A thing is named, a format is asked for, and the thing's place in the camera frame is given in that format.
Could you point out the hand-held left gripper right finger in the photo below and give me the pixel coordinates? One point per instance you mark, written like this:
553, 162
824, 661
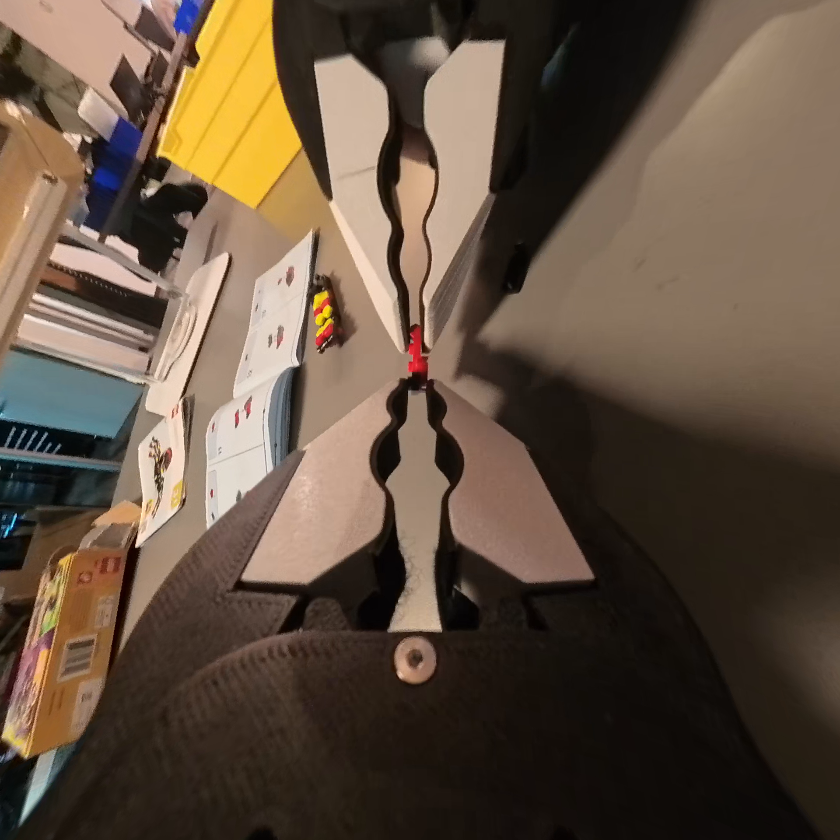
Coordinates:
518, 518

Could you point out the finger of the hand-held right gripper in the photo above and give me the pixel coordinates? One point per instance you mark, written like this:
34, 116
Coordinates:
466, 131
348, 131

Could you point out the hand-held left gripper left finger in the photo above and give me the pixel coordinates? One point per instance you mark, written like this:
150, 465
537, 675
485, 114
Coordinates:
315, 518

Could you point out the yellow plastic bin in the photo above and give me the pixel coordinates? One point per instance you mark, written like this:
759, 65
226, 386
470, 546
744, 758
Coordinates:
223, 111

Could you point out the red long lego piece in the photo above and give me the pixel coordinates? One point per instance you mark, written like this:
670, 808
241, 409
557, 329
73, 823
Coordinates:
416, 367

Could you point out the lego instruction booklet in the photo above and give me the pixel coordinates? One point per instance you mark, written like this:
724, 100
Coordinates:
275, 328

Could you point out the red lobed lego piece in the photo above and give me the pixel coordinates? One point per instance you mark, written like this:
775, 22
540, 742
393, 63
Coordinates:
415, 341

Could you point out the small white lego leaflet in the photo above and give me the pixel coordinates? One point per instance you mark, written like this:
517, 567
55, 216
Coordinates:
164, 472

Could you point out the black red yellow lego assembly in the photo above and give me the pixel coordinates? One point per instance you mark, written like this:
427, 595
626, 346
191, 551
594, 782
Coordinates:
323, 315

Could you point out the colourful lego box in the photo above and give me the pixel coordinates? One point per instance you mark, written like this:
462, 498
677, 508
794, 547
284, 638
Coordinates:
72, 643

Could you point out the black office chair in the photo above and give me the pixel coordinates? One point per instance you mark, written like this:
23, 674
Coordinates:
167, 223

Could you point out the wooden book stand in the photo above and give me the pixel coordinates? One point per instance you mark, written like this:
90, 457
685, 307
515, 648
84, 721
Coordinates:
190, 328

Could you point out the blue plastic crate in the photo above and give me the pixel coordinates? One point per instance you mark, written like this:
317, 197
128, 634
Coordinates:
111, 170

